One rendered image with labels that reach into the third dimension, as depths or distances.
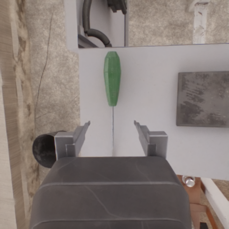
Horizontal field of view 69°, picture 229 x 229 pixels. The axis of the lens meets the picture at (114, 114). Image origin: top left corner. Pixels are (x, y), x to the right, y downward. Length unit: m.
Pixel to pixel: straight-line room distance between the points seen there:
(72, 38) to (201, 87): 0.21
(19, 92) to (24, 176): 0.84
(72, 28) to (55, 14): 1.57
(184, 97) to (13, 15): 1.77
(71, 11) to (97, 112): 0.17
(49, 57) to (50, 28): 0.26
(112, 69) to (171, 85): 0.09
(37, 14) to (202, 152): 1.88
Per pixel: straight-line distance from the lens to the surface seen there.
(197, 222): 1.22
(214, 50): 0.28
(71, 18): 0.31
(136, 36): 1.58
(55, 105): 1.80
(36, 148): 1.76
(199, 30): 1.36
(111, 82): 0.25
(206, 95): 0.26
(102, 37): 0.34
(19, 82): 1.81
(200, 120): 0.27
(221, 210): 0.98
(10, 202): 2.08
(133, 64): 0.27
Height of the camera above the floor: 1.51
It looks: 74 degrees down
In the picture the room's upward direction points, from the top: 128 degrees counter-clockwise
